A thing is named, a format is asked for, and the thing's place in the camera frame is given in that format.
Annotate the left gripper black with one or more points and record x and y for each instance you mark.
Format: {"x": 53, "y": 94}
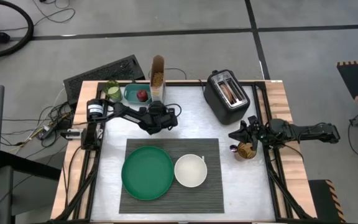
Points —
{"x": 155, "y": 121}

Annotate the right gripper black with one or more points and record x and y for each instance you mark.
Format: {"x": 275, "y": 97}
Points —
{"x": 258, "y": 132}

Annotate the iridescent purple spoon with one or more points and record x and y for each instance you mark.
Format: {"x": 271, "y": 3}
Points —
{"x": 233, "y": 148}

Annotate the red apple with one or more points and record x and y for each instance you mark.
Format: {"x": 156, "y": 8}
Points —
{"x": 142, "y": 96}

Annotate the tall cereal box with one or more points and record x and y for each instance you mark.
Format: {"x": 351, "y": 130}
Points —
{"x": 158, "y": 81}

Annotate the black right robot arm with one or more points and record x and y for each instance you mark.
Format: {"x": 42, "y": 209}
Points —
{"x": 306, "y": 132}

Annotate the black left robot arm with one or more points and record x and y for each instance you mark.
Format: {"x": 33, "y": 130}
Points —
{"x": 129, "y": 115}

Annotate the amber faceted drinking glass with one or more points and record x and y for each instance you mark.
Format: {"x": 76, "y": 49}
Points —
{"x": 246, "y": 152}

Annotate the black toaster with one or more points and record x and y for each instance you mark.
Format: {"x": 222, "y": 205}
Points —
{"x": 217, "y": 102}

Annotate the brown toast slice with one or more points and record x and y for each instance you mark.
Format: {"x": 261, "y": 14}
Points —
{"x": 228, "y": 93}

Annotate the teal plastic bin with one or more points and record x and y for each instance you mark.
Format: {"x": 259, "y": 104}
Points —
{"x": 130, "y": 93}

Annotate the white ceramic bowl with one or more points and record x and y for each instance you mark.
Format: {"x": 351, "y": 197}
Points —
{"x": 190, "y": 171}

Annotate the green round plate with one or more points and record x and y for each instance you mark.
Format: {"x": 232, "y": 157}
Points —
{"x": 147, "y": 173}

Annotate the green drinking glass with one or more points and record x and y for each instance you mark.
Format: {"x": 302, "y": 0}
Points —
{"x": 113, "y": 91}

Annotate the black perforated panel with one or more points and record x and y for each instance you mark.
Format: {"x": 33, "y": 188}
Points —
{"x": 104, "y": 74}

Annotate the grey woven placemat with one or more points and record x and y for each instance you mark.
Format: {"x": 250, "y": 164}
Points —
{"x": 172, "y": 207}

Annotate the black aluminium table frame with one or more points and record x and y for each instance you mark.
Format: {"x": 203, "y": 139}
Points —
{"x": 273, "y": 174}

